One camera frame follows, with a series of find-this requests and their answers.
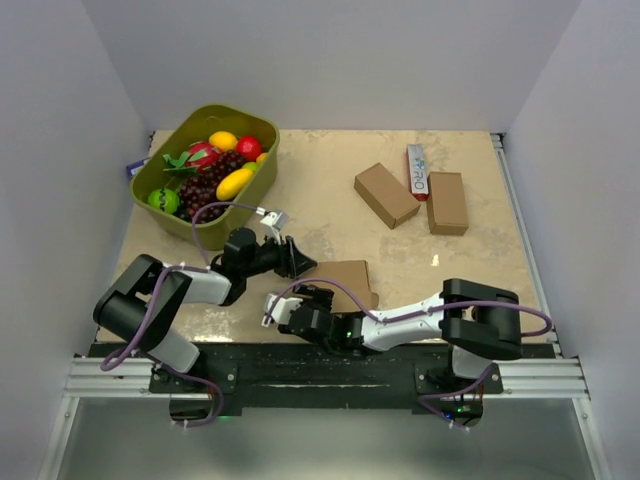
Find brown cardboard box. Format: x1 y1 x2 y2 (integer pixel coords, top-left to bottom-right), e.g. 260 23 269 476
305 260 379 314

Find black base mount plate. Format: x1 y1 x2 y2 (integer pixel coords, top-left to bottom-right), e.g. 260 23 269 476
149 343 503 426

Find yellow toy mango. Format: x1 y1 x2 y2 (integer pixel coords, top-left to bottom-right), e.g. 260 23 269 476
216 168 254 201

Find closed brown box right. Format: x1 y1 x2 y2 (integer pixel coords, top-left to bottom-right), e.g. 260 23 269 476
426 172 469 236

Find green plastic basket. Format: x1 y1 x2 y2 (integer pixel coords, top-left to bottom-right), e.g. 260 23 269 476
130 104 279 250

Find red toy apple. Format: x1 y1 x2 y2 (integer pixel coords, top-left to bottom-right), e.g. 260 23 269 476
235 136 263 162

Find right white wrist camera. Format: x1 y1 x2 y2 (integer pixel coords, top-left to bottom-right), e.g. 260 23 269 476
261 293 302 328

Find green toy watermelon ball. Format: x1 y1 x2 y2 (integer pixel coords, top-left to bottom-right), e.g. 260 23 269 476
147 188 181 215

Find closed brown box middle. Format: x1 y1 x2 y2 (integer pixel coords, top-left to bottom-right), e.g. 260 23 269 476
354 163 421 229

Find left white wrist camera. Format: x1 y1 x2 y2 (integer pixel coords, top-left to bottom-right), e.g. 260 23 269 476
260 210 289 242

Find dark red toy grapes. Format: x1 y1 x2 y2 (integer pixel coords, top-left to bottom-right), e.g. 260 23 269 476
174 172 222 222

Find closed brown box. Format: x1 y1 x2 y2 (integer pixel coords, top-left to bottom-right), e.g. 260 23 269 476
354 163 421 229
426 172 469 236

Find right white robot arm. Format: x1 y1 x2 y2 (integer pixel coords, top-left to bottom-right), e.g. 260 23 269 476
263 278 523 393

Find toothpaste box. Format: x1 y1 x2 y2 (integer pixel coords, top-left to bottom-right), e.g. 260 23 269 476
406 144 429 202

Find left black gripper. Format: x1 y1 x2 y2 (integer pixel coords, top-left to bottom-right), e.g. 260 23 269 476
242 230 317 279

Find purple toy grapes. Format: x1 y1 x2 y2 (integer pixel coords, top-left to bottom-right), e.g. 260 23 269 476
209 150 248 182

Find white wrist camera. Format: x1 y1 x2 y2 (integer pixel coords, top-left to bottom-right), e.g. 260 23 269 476
261 293 302 328
260 210 289 242

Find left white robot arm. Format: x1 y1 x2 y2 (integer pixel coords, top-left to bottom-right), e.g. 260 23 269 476
93 227 317 392

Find pink toy dragon fruit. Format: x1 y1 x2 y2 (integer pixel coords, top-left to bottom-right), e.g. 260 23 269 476
184 141 222 174

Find yellow toy lemon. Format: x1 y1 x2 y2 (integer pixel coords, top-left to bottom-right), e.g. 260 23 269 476
208 131 238 152

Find blue white packet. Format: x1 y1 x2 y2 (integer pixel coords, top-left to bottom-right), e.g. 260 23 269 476
125 157 149 179

